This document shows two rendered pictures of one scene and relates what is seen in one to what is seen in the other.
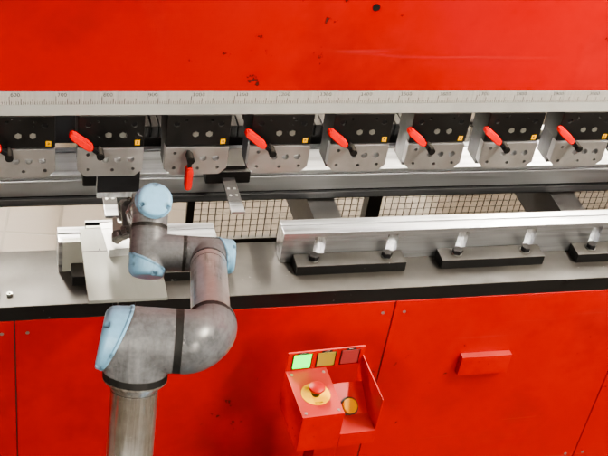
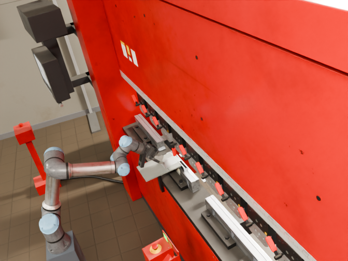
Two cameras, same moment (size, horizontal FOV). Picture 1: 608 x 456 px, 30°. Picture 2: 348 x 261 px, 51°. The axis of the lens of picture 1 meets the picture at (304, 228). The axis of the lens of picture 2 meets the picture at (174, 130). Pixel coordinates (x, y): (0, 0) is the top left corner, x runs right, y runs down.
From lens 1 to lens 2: 2.66 m
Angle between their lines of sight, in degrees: 70
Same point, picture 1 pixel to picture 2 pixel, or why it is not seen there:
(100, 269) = (152, 163)
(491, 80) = (243, 185)
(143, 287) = (148, 174)
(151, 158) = not seen: hidden behind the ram
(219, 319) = (55, 166)
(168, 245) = (116, 155)
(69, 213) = not seen: hidden behind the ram
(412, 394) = not seen: outside the picture
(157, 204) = (121, 142)
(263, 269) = (199, 206)
